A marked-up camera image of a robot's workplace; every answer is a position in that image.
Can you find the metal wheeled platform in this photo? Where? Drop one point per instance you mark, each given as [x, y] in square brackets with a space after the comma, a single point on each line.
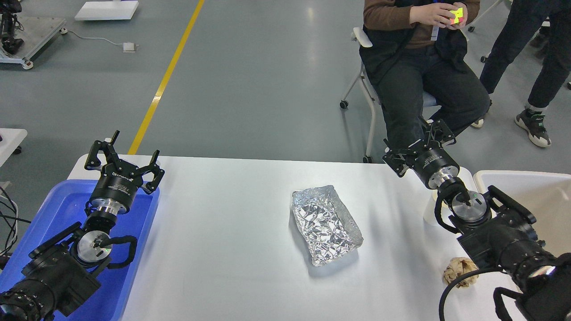
[37, 32]

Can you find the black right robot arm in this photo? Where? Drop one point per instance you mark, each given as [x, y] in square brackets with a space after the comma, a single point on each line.
[494, 230]

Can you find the white paper cup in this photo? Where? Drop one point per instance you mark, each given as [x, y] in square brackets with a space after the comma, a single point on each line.
[429, 215]

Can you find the white side table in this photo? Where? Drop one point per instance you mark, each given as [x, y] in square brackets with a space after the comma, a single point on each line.
[10, 143]

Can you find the white flat board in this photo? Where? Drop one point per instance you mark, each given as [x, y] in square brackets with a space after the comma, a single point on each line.
[107, 10]

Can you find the white plastic bin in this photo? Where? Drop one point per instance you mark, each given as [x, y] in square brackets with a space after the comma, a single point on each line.
[546, 195]

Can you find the white power adapter with cable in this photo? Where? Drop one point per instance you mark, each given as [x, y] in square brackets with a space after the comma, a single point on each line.
[127, 47]

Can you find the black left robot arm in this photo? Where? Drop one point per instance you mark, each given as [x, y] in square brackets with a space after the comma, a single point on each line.
[62, 273]

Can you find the crumpled brown paper ball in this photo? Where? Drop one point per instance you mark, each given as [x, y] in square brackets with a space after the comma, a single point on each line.
[457, 267]

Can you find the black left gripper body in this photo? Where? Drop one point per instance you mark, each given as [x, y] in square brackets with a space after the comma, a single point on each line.
[116, 187]

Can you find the colourful puzzle cube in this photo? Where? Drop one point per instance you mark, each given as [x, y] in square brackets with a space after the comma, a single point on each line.
[458, 16]

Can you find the white office chair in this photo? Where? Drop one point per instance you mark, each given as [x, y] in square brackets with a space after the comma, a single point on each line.
[361, 79]

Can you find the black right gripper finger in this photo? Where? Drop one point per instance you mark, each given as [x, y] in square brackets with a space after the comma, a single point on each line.
[401, 159]
[439, 135]

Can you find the seated person dark clothes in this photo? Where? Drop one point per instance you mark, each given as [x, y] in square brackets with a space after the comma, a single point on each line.
[416, 50]

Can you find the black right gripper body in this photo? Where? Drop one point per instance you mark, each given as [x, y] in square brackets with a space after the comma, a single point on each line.
[434, 167]

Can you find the aluminium foil tray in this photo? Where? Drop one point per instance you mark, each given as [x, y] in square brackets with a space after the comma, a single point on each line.
[325, 223]

